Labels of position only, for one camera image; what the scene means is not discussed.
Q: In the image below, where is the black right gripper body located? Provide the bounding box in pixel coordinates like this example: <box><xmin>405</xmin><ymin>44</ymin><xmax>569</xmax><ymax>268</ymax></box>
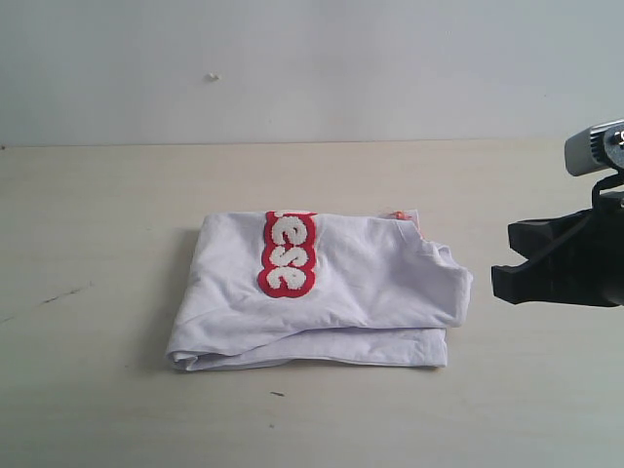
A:
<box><xmin>585</xmin><ymin>192</ymin><xmax>623</xmax><ymax>306</ymax></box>

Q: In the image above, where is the white t-shirt red lettering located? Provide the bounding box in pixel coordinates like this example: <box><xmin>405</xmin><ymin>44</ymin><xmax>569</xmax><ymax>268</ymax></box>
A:
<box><xmin>167</xmin><ymin>211</ymin><xmax>472</xmax><ymax>371</ymax></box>

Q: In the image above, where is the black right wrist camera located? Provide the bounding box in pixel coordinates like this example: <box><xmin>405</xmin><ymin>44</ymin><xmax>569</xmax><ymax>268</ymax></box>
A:
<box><xmin>564</xmin><ymin>119</ymin><xmax>623</xmax><ymax>176</ymax></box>

